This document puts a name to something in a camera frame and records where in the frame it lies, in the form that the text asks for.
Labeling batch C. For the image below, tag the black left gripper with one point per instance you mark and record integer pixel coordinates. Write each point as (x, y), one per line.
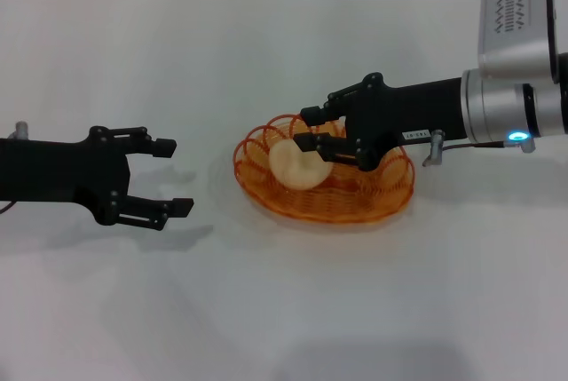
(53, 172)

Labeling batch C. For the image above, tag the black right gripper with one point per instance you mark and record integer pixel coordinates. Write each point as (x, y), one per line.
(399, 110)

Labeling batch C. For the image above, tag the white steamed bun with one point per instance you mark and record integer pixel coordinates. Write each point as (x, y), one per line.
(297, 172)

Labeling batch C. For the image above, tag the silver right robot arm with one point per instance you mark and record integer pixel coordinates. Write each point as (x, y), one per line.
(492, 105)

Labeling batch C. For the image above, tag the silver vented wrist camera box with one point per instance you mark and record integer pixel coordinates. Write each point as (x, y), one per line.
(515, 34)

